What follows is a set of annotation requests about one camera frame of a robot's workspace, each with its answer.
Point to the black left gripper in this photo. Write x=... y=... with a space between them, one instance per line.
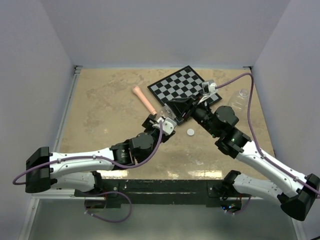
x=149 y=122

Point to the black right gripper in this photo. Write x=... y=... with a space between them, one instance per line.
x=185 y=105

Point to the clear plastic bottle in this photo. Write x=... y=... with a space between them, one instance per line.
x=239 y=100
x=166 y=112

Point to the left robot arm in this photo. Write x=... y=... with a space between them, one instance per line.
x=46 y=169

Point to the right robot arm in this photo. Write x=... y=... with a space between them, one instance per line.
x=293 y=191

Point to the white bottle cap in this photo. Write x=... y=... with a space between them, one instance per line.
x=190 y=132

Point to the black white checkerboard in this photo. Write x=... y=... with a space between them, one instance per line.
x=183 y=83

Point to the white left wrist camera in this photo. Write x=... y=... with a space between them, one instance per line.
x=168 y=125

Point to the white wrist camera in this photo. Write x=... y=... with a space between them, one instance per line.
x=209 y=88
x=168 y=125

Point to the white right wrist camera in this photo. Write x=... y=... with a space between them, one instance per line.
x=209 y=88

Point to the pink cylindrical handle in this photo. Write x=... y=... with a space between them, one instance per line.
x=137 y=91

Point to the aluminium frame rail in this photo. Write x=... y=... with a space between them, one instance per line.
x=35 y=199

